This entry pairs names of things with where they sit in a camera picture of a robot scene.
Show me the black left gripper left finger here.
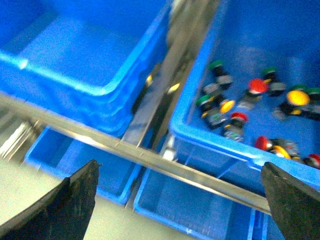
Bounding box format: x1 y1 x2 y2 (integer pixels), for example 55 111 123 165
0 159 100 240

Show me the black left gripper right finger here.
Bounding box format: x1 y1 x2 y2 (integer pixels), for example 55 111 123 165
261 162 320 240

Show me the large yellow mushroom button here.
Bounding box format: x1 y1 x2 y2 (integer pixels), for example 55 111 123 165
272 90 310 121

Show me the red mushroom button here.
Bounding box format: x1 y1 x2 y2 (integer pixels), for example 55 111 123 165
238 78 269 110

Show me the blue bin with buttons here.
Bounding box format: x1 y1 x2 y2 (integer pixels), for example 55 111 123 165
169 0 320 195

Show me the red button front right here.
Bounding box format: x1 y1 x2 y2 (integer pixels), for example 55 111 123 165
303 153 320 169

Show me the yellow button front lying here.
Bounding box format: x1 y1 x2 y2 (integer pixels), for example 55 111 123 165
270 138 301 161

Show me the red button front left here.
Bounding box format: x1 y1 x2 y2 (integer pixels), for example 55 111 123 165
254 135 273 152

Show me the lower blue bin right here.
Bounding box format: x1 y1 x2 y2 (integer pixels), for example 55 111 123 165
133 169 267 240

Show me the green button pair right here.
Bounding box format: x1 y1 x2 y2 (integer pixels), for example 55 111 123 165
306 87 320 121

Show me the green button pair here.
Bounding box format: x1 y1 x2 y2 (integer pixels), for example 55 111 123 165
306 87 320 121
290 84 307 93

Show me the red button near green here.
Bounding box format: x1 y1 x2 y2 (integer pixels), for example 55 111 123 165
222 111 249 142

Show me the green button pair left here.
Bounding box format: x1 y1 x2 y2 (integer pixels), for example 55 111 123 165
290 84 307 93

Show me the green button centre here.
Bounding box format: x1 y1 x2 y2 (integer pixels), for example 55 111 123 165
261 66 286 97

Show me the green button front left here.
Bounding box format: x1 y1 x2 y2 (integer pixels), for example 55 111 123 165
195 94 213 113

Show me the green button far left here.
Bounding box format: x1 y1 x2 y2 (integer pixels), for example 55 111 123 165
208 60 233 90

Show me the empty blue target bin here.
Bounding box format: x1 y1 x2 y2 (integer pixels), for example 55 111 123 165
0 0 172 137

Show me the metal rack frame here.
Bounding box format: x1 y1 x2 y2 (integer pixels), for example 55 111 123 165
0 0 270 213

